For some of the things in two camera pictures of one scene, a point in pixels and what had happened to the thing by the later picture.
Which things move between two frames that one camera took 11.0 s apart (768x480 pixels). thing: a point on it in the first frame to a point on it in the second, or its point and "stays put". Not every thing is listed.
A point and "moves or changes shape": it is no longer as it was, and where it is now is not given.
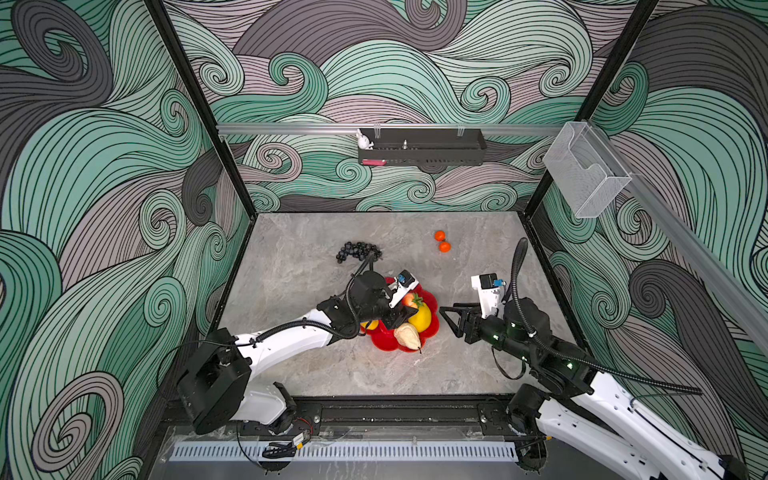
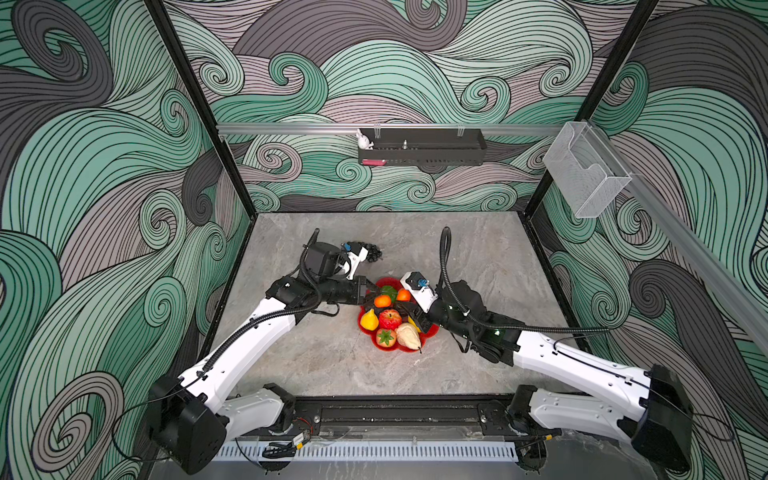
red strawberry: x=412 y=300 moves or changes shape
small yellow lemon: x=373 y=325 stays put
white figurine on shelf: x=363 y=141 stays put
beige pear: x=408 y=335 stays put
